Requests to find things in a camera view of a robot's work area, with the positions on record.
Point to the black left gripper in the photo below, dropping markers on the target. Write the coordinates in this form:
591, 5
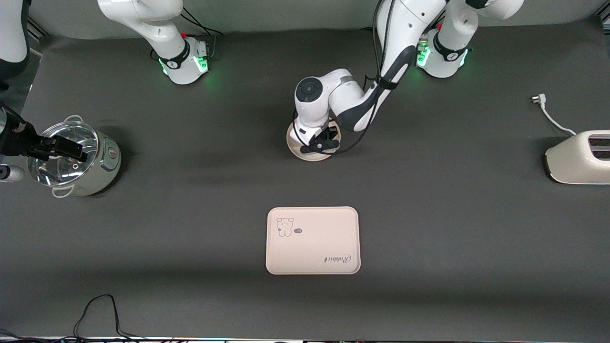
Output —
324, 136

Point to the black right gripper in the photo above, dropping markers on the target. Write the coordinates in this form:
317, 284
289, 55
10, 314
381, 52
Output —
20, 143

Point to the round beige plate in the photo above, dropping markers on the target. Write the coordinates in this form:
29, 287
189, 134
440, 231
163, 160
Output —
312, 157

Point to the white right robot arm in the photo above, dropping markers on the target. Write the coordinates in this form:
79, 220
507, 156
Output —
162, 33

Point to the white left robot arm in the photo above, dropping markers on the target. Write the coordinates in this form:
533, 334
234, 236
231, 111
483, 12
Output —
405, 33

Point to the beige rabbit print tray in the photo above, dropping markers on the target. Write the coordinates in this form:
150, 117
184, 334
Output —
314, 247

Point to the glass pot lid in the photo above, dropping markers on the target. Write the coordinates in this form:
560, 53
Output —
57, 169

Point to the pale green electric pot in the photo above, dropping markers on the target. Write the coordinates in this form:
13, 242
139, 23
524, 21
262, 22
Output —
102, 176

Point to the cream toaster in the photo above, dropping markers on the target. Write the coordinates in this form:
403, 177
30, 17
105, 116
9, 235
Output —
572, 162

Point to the aluminium frame rail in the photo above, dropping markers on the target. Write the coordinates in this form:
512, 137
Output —
38, 29

